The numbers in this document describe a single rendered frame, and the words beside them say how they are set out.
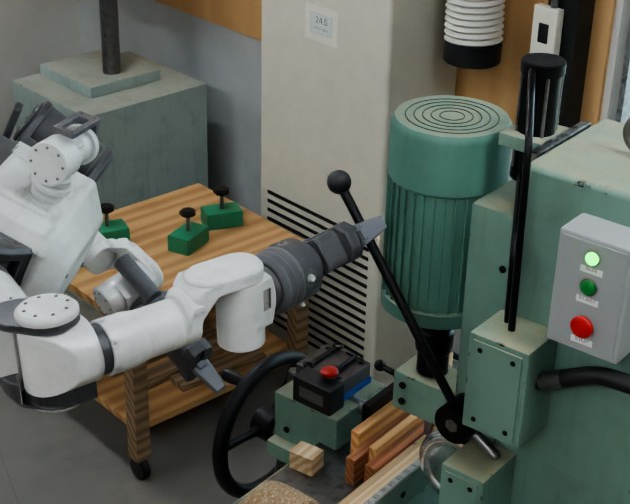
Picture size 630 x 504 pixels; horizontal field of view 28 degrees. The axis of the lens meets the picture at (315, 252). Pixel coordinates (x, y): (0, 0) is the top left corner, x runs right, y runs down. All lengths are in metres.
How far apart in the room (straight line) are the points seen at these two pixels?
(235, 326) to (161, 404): 1.87
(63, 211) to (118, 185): 2.20
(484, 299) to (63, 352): 0.62
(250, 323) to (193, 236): 1.86
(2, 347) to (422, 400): 0.72
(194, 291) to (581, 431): 0.56
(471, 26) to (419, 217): 1.52
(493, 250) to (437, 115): 0.21
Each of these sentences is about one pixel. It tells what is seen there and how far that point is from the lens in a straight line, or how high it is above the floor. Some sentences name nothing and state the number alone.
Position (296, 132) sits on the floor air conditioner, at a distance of 3.68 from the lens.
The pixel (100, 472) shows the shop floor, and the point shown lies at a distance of 3.56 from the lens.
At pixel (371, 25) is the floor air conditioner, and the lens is 3.35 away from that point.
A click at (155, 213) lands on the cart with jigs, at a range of 3.74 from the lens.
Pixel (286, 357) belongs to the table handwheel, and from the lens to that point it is 2.26.
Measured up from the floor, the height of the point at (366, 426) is 0.98.
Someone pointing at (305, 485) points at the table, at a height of 0.90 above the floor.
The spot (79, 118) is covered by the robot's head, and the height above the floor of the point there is 1.44.
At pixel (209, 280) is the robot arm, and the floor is 1.39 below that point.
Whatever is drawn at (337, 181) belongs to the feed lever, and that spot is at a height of 1.43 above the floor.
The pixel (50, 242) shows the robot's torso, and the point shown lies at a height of 1.31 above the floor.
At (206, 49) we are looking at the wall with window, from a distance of 4.43.
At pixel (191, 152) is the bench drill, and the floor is 0.47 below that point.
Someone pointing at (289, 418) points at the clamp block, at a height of 0.92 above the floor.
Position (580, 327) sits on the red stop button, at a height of 1.36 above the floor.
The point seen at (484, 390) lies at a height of 1.22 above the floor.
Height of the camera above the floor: 2.16
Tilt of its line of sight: 28 degrees down
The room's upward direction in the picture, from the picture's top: 2 degrees clockwise
